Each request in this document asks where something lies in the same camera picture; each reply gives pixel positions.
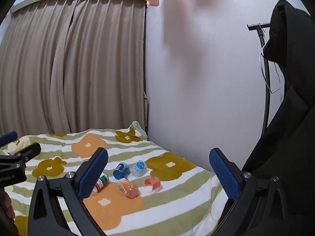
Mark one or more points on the floral striped blanket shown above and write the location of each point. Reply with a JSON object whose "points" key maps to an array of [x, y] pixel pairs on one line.
{"points": [[172, 201]]}

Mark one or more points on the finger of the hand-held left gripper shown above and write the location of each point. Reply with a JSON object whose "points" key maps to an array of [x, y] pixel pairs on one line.
{"points": [[27, 152], [7, 139]]}

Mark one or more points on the person's left hand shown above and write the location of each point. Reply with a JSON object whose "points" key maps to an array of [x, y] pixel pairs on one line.
{"points": [[7, 206]]}

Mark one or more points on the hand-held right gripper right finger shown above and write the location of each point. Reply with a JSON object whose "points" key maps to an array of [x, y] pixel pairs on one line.
{"points": [[225, 174]]}

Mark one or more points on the black jacket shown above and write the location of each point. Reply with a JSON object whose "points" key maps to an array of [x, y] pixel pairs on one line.
{"points": [[295, 108]]}

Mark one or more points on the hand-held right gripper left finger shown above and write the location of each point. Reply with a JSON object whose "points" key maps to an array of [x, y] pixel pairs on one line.
{"points": [[93, 175]]}

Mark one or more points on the clear orange cup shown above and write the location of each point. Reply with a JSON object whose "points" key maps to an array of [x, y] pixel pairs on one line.
{"points": [[153, 184]]}

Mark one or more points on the white and blue cup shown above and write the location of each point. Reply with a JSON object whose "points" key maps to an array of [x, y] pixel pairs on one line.
{"points": [[139, 168]]}

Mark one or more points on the orange drink bottle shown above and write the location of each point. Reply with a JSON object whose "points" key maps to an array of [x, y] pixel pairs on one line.
{"points": [[128, 189]]}

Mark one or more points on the beige curtain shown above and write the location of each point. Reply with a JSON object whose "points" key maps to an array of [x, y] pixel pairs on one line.
{"points": [[29, 73], [105, 66]]}

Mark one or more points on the black coat stand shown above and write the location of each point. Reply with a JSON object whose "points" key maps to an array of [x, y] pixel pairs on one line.
{"points": [[267, 91]]}

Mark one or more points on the clear plastic hanger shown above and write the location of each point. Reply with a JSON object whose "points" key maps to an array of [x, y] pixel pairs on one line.
{"points": [[265, 78]]}

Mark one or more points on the green label small bottle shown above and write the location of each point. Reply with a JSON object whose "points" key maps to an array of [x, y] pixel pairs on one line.
{"points": [[102, 183]]}

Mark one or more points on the blue can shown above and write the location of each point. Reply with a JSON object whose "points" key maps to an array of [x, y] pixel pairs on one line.
{"points": [[121, 170]]}

